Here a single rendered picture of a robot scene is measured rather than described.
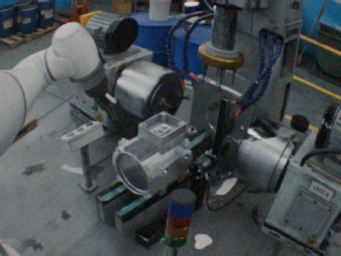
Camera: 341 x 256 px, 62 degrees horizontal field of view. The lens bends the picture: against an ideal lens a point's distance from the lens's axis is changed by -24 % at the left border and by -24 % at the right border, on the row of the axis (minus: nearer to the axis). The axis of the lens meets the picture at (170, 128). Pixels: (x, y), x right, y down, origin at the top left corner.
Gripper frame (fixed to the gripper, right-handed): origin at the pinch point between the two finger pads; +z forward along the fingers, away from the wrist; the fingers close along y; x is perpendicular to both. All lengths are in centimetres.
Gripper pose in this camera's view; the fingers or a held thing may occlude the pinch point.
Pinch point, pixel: (116, 120)
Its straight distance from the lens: 110.9
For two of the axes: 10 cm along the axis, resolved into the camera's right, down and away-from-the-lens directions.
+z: 2.5, 5.3, 8.1
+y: -7.5, -4.2, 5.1
